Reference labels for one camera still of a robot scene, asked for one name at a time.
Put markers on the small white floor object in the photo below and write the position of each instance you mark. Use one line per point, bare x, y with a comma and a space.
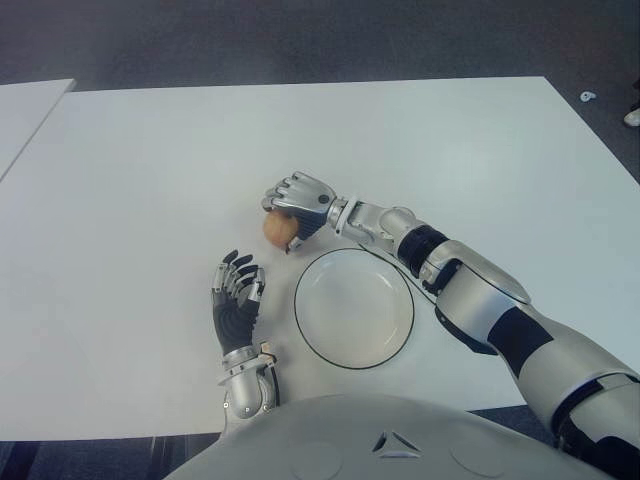
587, 96

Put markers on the apple with blue sticker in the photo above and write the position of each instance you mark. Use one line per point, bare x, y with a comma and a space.
279, 230

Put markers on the white plate black rim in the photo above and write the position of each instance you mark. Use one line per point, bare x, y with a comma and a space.
352, 310

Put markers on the white shoe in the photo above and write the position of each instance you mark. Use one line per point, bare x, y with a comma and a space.
633, 117

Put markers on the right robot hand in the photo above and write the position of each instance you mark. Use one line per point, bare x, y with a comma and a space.
305, 195

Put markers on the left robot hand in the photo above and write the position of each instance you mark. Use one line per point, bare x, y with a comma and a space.
232, 320

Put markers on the neighbouring white table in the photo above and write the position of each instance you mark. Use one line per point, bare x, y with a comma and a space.
25, 115

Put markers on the grey robot torso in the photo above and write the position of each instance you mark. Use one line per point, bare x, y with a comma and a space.
350, 440

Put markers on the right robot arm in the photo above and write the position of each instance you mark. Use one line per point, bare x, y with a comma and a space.
475, 300

